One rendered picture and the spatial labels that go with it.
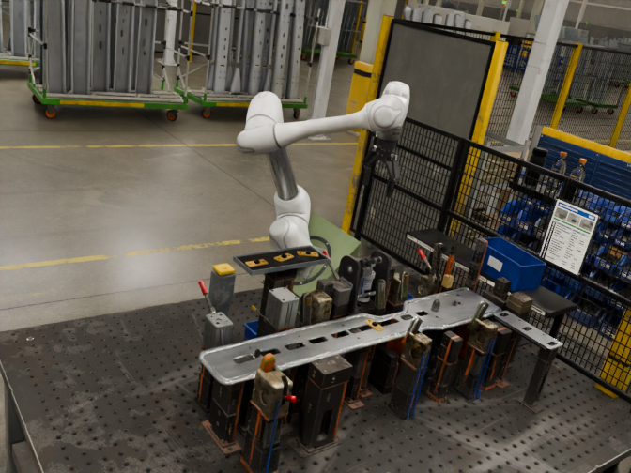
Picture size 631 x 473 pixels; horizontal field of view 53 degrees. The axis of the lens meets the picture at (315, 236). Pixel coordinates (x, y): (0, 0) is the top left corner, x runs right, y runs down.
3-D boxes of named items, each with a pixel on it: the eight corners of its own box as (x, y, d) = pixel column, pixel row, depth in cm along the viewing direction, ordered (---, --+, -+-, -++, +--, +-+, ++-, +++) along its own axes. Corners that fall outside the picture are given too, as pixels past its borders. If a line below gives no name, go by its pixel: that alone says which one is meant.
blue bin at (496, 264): (514, 292, 284) (522, 267, 279) (469, 262, 308) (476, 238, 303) (539, 289, 292) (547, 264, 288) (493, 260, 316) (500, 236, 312)
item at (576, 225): (578, 278, 282) (601, 214, 270) (536, 257, 298) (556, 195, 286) (580, 277, 283) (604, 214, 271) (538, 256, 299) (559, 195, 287)
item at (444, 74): (449, 306, 494) (521, 44, 419) (436, 309, 486) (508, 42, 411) (346, 237, 590) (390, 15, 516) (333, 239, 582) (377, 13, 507)
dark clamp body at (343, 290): (323, 377, 257) (339, 295, 243) (304, 359, 266) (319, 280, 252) (343, 371, 263) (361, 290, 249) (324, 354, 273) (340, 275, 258)
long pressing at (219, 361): (226, 392, 191) (227, 388, 190) (192, 353, 207) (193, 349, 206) (505, 312, 274) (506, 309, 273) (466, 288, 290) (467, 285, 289)
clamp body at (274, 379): (257, 489, 196) (274, 393, 182) (234, 458, 206) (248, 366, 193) (285, 478, 202) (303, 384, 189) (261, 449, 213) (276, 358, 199)
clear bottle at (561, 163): (552, 195, 295) (566, 154, 287) (541, 190, 299) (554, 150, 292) (561, 194, 299) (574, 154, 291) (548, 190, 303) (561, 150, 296)
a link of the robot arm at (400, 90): (378, 117, 245) (373, 123, 233) (387, 77, 239) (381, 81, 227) (406, 124, 243) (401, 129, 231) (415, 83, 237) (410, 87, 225)
